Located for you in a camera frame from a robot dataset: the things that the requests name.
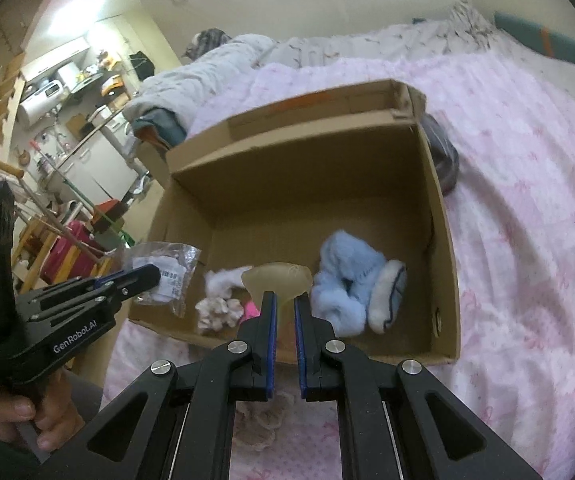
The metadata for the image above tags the clear plastic packet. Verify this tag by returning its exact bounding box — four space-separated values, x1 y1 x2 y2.
122 242 201 318

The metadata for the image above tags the beige brown scrunchie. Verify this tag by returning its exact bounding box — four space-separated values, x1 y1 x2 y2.
233 391 295 452

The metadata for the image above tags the pink makeup sponge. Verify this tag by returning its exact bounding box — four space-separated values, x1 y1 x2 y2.
241 301 260 322

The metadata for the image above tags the light blue fluffy sock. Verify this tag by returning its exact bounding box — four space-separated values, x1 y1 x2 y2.
310 230 408 338

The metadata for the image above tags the person left hand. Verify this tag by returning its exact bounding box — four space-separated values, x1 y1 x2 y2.
0 370 85 452

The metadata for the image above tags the yellow wooden chair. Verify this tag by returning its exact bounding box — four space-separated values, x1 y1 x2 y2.
11 214 114 294

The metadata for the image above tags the red suitcase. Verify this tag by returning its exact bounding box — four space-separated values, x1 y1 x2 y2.
39 219 107 286

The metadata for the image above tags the white kitchen cabinet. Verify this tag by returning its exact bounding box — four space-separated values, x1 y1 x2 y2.
49 133 139 205

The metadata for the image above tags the brown cardboard bedside box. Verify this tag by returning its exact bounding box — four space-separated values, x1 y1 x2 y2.
137 142 170 188

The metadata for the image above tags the grey white blanket pile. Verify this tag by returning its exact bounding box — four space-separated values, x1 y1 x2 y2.
123 34 278 130

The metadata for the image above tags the open cardboard box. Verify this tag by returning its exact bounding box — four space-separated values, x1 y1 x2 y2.
128 79 461 365

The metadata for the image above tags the pink patterned quilt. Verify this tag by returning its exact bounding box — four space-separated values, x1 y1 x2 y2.
99 52 575 480

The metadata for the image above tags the grey tabby cat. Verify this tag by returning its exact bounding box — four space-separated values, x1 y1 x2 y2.
184 28 231 61

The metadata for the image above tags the black cloth bundle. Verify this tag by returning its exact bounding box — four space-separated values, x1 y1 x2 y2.
420 114 460 195

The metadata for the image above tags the white floral bed sheet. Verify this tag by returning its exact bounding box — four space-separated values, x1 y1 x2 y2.
257 1 575 72

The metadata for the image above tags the teal bed headboard cushion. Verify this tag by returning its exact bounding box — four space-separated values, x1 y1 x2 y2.
493 12 575 65

